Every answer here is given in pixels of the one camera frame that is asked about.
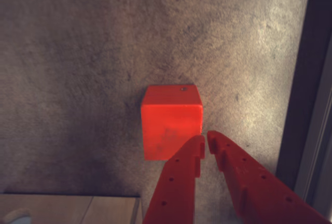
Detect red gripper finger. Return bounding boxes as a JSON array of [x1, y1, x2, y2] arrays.
[[206, 130, 332, 224], [142, 135, 206, 224]]

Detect red cube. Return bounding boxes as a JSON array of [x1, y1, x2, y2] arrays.
[[140, 84, 203, 161]]

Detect wooden shape sorter box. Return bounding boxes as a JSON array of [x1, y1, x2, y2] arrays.
[[0, 194, 143, 224]]

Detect aluminium profile rail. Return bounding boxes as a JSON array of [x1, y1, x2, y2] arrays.
[[293, 24, 332, 212]]

